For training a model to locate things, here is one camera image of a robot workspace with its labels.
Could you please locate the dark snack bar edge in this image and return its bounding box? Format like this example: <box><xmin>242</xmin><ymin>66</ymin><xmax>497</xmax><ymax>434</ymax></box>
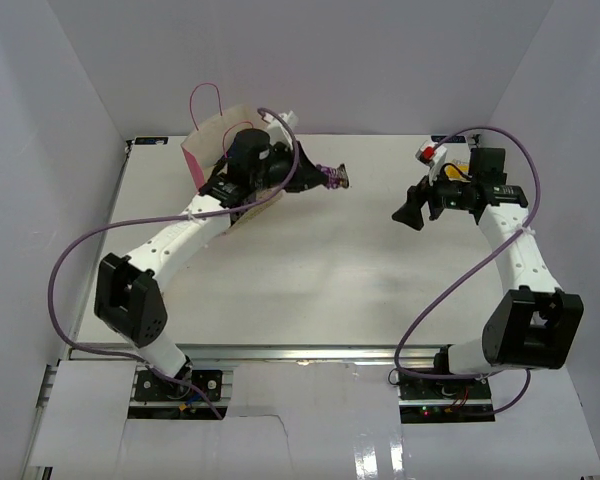
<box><xmin>316</xmin><ymin>163</ymin><xmax>350</xmax><ymax>190</ymax></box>

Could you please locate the yellow snack packet corner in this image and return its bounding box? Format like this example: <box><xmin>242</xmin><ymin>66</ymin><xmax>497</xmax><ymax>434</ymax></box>
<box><xmin>441</xmin><ymin>162</ymin><xmax>472</xmax><ymax>181</ymax></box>

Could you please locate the wrist white camera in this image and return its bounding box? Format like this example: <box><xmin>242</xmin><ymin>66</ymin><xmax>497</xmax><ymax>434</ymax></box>
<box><xmin>415</xmin><ymin>141</ymin><xmax>447</xmax><ymax>185</ymax></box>
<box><xmin>260</xmin><ymin>109</ymin><xmax>301</xmax><ymax>146</ymax></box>

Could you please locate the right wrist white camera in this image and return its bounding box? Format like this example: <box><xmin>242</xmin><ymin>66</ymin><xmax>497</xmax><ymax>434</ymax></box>
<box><xmin>415</xmin><ymin>141</ymin><xmax>447</xmax><ymax>185</ymax></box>

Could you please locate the aluminium table front rail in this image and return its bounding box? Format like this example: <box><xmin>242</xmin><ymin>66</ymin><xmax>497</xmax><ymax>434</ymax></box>
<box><xmin>69</xmin><ymin>344</ymin><xmax>442</xmax><ymax>363</ymax></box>

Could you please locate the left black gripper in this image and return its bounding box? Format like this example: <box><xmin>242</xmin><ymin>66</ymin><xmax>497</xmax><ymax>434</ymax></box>
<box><xmin>251</xmin><ymin>142</ymin><xmax>328</xmax><ymax>194</ymax></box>

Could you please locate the left blue table label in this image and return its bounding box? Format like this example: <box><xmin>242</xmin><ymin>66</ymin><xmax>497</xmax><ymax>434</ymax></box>
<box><xmin>133</xmin><ymin>136</ymin><xmax>169</xmax><ymax>146</ymax></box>

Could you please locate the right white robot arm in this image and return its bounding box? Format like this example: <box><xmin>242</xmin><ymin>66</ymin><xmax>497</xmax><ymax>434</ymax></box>
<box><xmin>392</xmin><ymin>142</ymin><xmax>584</xmax><ymax>399</ymax></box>

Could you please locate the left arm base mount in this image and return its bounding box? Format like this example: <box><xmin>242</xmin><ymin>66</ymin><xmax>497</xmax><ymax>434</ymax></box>
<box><xmin>128</xmin><ymin>369</ymin><xmax>227</xmax><ymax>420</ymax></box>

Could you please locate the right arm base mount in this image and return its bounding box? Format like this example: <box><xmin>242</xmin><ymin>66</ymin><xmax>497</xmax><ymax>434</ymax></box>
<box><xmin>387</xmin><ymin>369</ymin><xmax>494</xmax><ymax>423</ymax></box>

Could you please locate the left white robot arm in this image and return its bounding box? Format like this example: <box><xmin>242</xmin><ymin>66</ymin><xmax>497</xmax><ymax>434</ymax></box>
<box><xmin>94</xmin><ymin>128</ymin><xmax>330</xmax><ymax>399</ymax></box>

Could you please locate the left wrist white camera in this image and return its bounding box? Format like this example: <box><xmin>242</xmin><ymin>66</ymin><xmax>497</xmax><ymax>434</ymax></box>
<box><xmin>260</xmin><ymin>109</ymin><xmax>301</xmax><ymax>146</ymax></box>

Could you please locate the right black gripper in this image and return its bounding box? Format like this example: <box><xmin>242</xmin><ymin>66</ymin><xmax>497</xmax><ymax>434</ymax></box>
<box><xmin>392</xmin><ymin>161</ymin><xmax>475</xmax><ymax>231</ymax></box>

